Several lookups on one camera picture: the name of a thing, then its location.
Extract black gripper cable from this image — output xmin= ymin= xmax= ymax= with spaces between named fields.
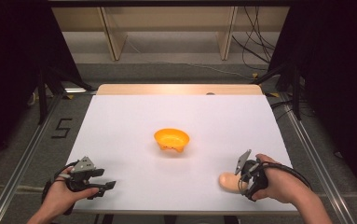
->
xmin=261 ymin=161 xmax=312 ymax=190
xmin=41 ymin=161 xmax=78 ymax=217

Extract person's right hand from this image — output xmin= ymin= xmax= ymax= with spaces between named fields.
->
xmin=251 ymin=153 xmax=311 ymax=205

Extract beige bread roll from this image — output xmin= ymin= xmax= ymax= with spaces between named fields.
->
xmin=218 ymin=172 xmax=249 ymax=195

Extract aluminium floor rail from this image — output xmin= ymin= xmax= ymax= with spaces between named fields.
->
xmin=0 ymin=92 xmax=64 ymax=224
xmin=279 ymin=92 xmax=357 ymax=224

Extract black curtain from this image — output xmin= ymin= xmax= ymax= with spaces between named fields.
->
xmin=0 ymin=0 xmax=84 ymax=175
xmin=268 ymin=0 xmax=357 ymax=206

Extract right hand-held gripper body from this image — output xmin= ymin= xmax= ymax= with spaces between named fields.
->
xmin=234 ymin=149 xmax=269 ymax=203

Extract wooden table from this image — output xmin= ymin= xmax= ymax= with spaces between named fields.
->
xmin=95 ymin=83 xmax=264 ymax=96

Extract person's left hand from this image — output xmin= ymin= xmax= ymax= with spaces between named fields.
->
xmin=41 ymin=167 xmax=100 ymax=219

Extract orange plastic bowl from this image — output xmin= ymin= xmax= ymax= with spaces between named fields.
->
xmin=153 ymin=127 xmax=191 ymax=154

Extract beige wooden shelf unit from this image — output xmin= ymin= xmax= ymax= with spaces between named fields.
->
xmin=50 ymin=6 xmax=291 ymax=62

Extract white table mat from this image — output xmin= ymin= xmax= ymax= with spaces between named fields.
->
xmin=65 ymin=94 xmax=294 ymax=215

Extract black tape floor mark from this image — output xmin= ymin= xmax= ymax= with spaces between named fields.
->
xmin=50 ymin=118 xmax=74 ymax=140

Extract black floor cables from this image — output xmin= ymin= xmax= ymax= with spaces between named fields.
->
xmin=231 ymin=6 xmax=277 ymax=72

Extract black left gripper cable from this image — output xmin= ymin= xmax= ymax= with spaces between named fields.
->
xmin=41 ymin=161 xmax=78 ymax=217

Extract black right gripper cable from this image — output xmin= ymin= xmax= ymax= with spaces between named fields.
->
xmin=261 ymin=161 xmax=312 ymax=190

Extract black metal stand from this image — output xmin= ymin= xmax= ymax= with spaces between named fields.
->
xmin=35 ymin=63 xmax=97 ymax=126
xmin=251 ymin=61 xmax=305 ymax=121

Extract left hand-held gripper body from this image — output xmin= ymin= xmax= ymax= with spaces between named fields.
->
xmin=54 ymin=156 xmax=105 ymax=200

